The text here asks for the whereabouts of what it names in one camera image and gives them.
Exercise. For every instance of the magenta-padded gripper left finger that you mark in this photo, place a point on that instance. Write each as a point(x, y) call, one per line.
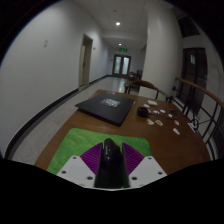
point(74, 170)

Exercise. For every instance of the green mouse pad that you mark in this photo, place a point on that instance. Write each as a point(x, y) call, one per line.
point(76, 143)

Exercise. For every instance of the wooden armchair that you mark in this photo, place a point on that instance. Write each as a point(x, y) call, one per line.
point(146, 85)

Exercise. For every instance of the glass double door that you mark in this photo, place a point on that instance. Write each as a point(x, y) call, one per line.
point(121, 65)

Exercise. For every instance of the round ceiling lights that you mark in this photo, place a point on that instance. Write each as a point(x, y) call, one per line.
point(118, 23)

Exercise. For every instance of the white card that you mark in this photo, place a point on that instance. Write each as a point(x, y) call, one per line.
point(152, 102)

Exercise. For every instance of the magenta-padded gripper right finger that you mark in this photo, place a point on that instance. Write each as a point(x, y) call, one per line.
point(148, 170)

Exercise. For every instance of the wooden chair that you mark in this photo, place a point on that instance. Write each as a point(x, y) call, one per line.
point(134, 75)

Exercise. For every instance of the beige side door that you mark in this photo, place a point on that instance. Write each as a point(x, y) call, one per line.
point(86, 61)

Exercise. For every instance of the tall dark window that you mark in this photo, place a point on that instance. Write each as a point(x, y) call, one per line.
point(195, 80)

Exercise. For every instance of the white wall switch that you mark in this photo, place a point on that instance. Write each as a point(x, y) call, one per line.
point(45, 43)

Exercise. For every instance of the black railing with wooden handrail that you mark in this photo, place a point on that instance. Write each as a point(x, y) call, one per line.
point(196, 88)

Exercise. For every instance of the small dark upper window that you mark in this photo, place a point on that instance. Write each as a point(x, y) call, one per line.
point(188, 26)

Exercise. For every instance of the black closed laptop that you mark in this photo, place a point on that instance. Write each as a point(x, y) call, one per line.
point(103, 108)

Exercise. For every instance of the small black box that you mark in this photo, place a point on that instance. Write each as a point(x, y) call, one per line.
point(143, 112)

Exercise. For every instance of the black computer mouse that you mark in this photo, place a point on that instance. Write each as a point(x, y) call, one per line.
point(111, 166)

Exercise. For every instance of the green exit sign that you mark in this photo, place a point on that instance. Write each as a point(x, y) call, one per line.
point(123, 50)

